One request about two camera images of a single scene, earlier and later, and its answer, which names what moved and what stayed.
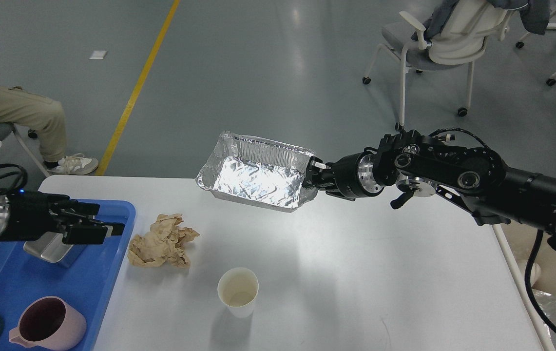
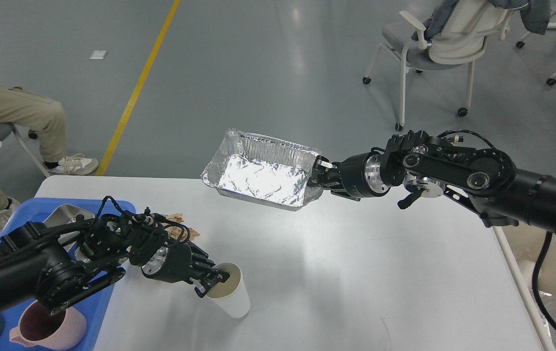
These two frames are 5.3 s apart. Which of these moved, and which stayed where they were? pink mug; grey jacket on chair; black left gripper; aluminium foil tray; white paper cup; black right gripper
Moved: black left gripper; white paper cup
Stayed: pink mug; grey jacket on chair; black right gripper; aluminium foil tray
